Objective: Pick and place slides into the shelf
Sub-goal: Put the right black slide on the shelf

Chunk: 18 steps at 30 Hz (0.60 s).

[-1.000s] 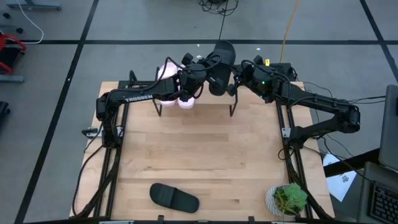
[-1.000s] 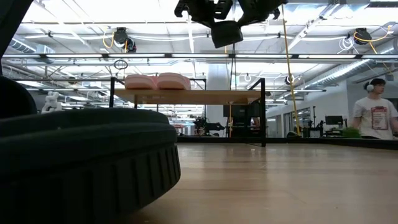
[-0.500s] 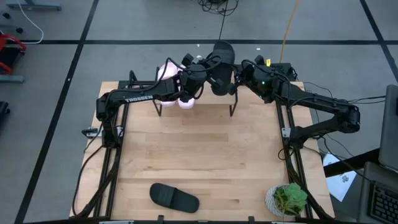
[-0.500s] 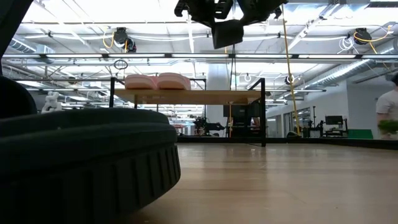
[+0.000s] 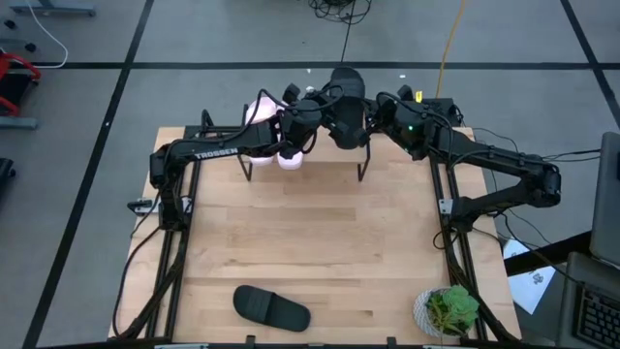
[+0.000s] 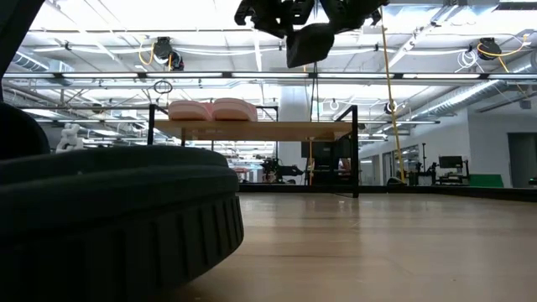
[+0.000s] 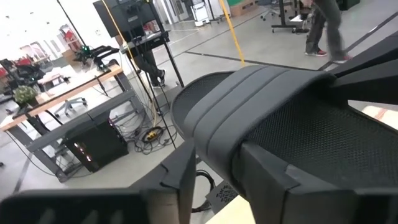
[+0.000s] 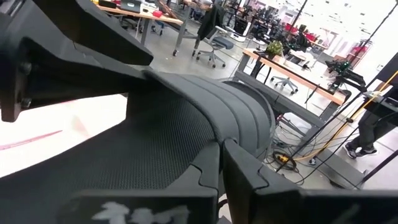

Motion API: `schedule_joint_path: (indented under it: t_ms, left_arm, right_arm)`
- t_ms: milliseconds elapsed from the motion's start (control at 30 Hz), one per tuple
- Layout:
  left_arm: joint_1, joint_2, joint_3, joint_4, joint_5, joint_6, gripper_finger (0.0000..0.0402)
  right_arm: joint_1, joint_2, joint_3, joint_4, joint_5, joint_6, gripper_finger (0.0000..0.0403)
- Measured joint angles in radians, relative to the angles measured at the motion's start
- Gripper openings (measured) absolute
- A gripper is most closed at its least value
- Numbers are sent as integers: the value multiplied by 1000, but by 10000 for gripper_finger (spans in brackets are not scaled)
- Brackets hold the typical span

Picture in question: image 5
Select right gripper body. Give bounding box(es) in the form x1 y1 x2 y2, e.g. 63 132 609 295
372 93 414 147

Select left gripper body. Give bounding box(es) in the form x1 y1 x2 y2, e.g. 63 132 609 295
279 98 325 162

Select black rubber slide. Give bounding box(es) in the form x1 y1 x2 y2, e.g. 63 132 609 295
232 284 312 334
328 66 368 151

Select black silver table clamp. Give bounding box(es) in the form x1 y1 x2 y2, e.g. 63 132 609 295
127 197 162 217

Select succulent in white pot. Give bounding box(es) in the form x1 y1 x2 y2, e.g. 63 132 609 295
412 284 481 339

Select white paper sheet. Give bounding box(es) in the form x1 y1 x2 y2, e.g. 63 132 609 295
503 238 558 316

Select grey laptop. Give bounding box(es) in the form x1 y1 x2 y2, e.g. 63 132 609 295
555 131 620 349

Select grey metal stand base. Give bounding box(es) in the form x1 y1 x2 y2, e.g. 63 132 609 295
9 0 97 17

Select red black cart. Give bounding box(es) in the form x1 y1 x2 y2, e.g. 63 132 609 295
0 49 43 131

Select wooden shelf black metal frame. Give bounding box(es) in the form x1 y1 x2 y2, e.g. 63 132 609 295
236 103 372 183

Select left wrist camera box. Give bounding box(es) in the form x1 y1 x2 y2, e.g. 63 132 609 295
282 82 302 104

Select black hanging cable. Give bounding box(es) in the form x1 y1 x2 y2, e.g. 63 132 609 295
340 0 358 66

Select yellow hanging cable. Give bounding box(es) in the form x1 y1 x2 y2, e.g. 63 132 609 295
435 0 467 100

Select black cable coil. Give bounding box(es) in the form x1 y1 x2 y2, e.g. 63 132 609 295
308 0 374 26

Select black aluminium rig frame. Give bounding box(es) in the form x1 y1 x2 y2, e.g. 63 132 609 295
108 122 522 348

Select white cable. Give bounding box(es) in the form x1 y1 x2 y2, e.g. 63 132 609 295
25 0 70 70

